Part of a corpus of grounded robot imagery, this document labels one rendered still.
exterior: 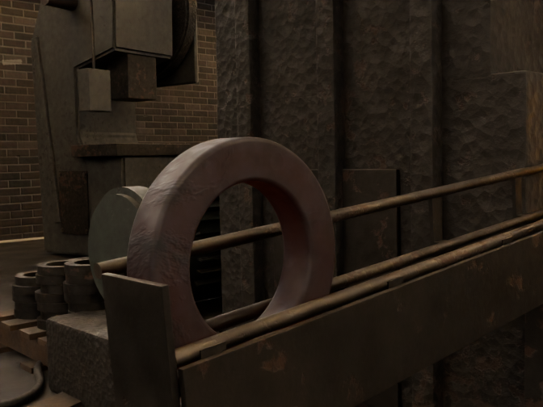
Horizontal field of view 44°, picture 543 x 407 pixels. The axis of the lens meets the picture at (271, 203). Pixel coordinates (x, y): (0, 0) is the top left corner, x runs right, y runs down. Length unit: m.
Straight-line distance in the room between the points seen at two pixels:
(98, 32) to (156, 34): 0.46
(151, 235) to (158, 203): 0.02
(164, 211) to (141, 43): 4.92
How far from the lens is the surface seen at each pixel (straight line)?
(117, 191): 2.01
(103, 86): 5.12
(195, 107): 8.19
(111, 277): 0.48
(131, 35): 5.30
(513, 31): 1.15
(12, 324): 2.79
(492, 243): 0.76
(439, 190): 0.82
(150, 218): 0.46
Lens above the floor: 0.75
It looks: 4 degrees down
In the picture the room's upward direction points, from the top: 1 degrees counter-clockwise
